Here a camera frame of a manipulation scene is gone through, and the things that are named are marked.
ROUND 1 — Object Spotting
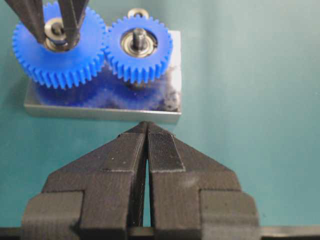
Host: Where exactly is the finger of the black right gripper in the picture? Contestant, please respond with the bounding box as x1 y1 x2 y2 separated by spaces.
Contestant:
58 0 89 47
5 0 46 44

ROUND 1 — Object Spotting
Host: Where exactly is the teal table mat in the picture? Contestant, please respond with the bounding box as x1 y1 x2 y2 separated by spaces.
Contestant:
0 0 320 227

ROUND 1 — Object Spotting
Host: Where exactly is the small blue gear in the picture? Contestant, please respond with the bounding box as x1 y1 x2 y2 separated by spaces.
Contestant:
104 15 173 84

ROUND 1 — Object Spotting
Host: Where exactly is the threaded shaft of small gear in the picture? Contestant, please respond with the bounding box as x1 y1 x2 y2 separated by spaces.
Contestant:
132 27 147 51

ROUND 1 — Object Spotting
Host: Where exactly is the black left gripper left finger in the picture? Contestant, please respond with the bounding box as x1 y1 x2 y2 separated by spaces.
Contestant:
21 122 148 240

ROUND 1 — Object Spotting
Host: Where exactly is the steel washer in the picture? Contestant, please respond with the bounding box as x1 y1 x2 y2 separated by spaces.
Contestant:
127 8 150 19
44 17 68 52

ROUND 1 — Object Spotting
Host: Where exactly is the metal base block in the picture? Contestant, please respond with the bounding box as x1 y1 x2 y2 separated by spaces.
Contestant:
24 30 182 124

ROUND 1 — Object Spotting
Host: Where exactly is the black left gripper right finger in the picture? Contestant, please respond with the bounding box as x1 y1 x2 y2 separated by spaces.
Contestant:
147 123 260 240

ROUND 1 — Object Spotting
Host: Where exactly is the large blue gear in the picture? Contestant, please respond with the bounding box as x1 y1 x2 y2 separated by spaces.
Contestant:
11 1 109 90

